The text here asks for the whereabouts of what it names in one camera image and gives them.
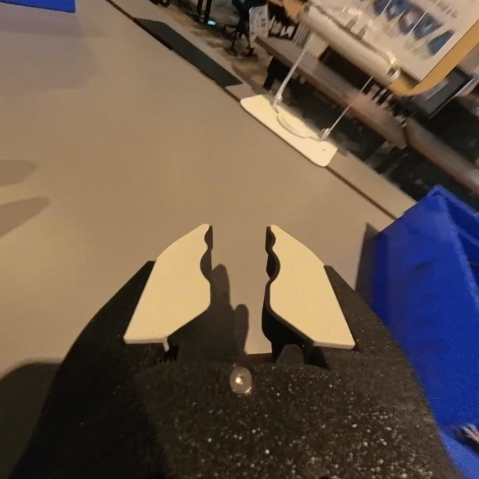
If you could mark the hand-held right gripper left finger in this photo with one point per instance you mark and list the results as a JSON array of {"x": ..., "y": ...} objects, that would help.
[{"x": 172, "y": 295}]

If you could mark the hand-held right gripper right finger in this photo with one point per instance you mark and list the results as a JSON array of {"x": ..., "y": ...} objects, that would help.
[{"x": 307, "y": 303}]

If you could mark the white document stand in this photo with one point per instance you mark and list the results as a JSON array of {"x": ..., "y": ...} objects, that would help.
[{"x": 269, "y": 112}]

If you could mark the blue plastic bin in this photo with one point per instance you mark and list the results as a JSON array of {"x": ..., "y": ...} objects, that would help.
[{"x": 430, "y": 299}]

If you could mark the printed instruction sheet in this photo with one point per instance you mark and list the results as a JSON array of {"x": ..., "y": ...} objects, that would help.
[{"x": 411, "y": 33}]

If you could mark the printed paper sign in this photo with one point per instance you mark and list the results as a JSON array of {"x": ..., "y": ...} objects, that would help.
[{"x": 258, "y": 22}]

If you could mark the blue bin with divider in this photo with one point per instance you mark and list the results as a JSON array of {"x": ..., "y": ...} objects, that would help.
[{"x": 41, "y": 4}]

